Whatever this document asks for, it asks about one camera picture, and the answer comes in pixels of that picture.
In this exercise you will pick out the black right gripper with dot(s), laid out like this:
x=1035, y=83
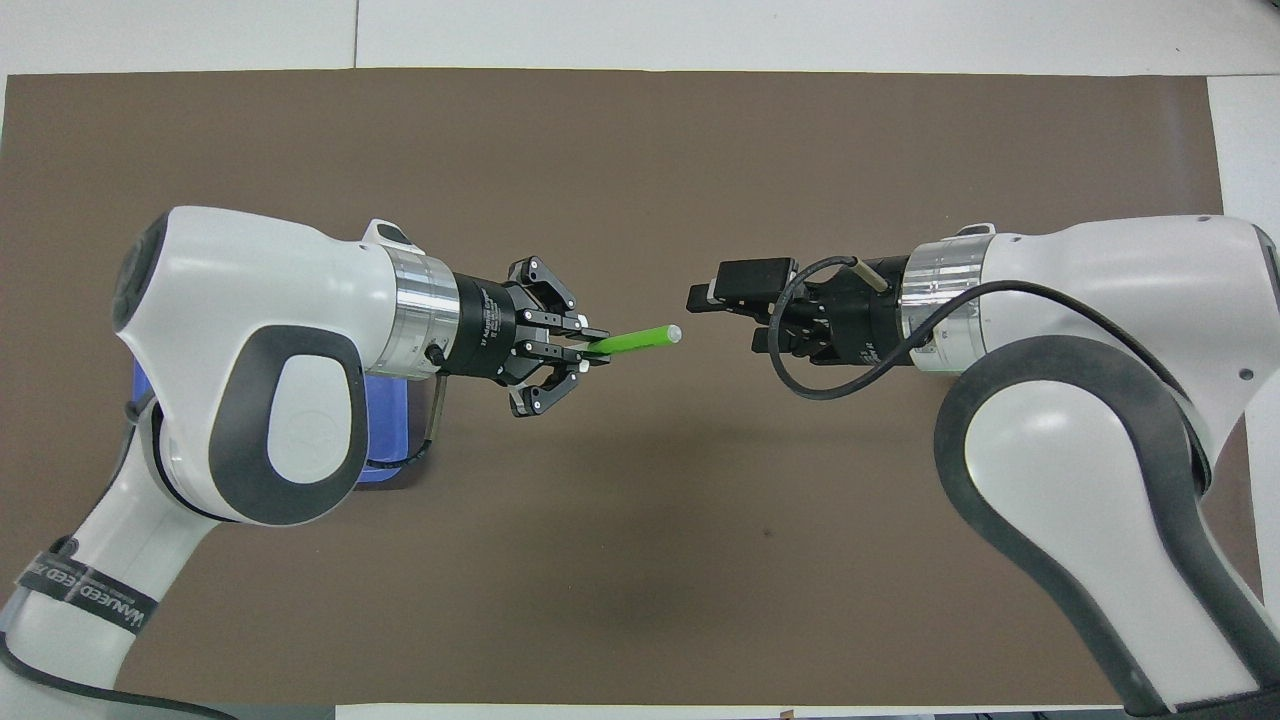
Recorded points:
x=865, y=315

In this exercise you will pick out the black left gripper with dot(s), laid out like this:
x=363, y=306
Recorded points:
x=485, y=328

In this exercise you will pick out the green pen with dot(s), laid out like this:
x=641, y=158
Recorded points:
x=640, y=340

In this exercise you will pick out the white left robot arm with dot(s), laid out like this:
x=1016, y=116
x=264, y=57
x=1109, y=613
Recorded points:
x=250, y=290

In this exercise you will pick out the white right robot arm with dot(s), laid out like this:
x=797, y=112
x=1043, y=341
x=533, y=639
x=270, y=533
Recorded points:
x=1100, y=270

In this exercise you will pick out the brown table mat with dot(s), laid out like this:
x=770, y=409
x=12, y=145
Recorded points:
x=620, y=150

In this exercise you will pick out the blue plastic tray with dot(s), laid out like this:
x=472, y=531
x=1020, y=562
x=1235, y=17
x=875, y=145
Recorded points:
x=385, y=430

